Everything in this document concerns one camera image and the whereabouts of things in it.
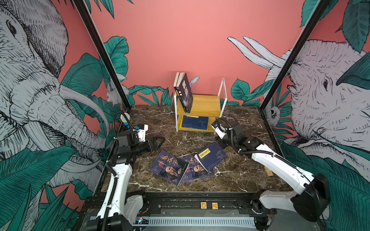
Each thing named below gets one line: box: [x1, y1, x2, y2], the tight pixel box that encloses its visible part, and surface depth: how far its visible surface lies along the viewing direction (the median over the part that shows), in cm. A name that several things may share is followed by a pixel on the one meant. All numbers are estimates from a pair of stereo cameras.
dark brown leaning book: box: [173, 71, 186, 88], surface depth 81 cm
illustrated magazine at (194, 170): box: [177, 155, 215, 187], surface depth 87 cm
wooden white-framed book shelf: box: [173, 77, 228, 133], surface depth 101 cm
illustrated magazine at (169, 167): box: [149, 149, 190, 187], surface depth 88 cm
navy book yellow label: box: [181, 115, 209, 130], surface depth 106 cm
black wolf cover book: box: [173, 72, 194, 114], surface depth 85 cm
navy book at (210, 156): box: [194, 141, 228, 173], surface depth 92 cm
